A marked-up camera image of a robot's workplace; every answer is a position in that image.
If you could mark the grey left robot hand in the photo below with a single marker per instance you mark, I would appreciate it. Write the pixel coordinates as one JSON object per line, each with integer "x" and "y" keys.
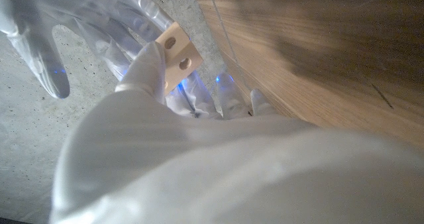
{"x": 198, "y": 171}

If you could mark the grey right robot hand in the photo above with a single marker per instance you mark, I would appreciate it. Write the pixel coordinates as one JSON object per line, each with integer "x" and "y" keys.
{"x": 83, "y": 15}

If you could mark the small wooden block with holes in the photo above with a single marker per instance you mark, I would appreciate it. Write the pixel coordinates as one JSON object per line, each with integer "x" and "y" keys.
{"x": 180, "y": 56}

